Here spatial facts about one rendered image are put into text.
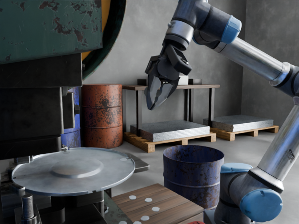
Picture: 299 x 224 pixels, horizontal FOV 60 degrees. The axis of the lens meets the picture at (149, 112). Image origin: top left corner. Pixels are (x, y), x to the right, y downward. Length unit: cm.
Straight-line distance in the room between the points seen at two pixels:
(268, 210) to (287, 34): 481
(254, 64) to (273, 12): 483
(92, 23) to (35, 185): 36
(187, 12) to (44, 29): 43
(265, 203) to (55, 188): 61
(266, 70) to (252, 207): 46
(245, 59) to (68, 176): 68
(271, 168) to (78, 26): 70
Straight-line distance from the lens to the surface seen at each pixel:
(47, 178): 64
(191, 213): 136
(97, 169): 65
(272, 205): 91
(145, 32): 456
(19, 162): 63
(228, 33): 80
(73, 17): 46
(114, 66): 425
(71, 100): 60
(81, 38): 45
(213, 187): 177
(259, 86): 580
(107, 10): 106
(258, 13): 600
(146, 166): 68
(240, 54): 95
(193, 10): 77
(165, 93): 73
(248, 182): 91
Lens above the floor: 101
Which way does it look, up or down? 8 degrees down
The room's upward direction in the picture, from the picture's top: straight up
